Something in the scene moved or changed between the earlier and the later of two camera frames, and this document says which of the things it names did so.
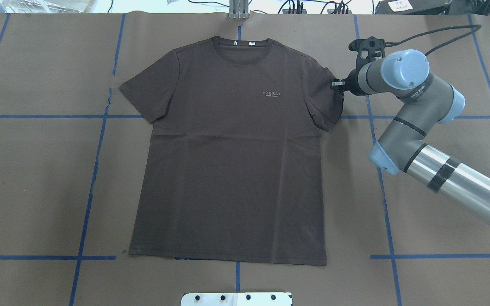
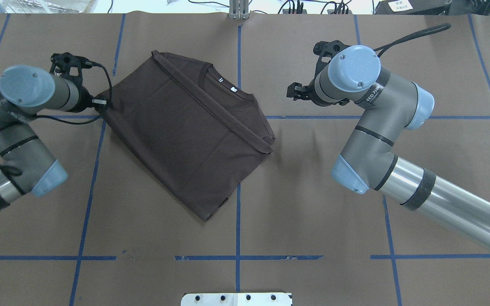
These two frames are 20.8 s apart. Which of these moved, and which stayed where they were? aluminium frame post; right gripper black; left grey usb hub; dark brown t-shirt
Moved: dark brown t-shirt; right gripper black
Stayed: left grey usb hub; aluminium frame post
